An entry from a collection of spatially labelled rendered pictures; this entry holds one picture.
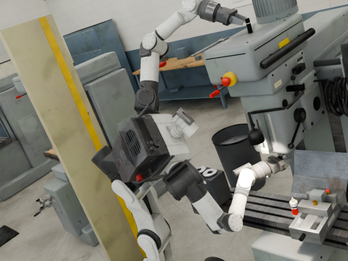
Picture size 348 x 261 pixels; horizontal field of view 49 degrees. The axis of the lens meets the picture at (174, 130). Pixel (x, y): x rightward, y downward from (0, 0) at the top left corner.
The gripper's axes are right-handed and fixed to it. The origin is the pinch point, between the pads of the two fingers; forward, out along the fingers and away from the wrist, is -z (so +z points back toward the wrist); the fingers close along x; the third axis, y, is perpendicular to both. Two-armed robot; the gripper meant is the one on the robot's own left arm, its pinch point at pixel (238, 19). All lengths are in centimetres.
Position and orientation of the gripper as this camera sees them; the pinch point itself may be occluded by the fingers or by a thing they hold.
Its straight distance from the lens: 180.1
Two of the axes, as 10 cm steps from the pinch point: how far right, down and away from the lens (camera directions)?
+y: 1.4, -8.1, -5.7
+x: -4.8, 4.5, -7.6
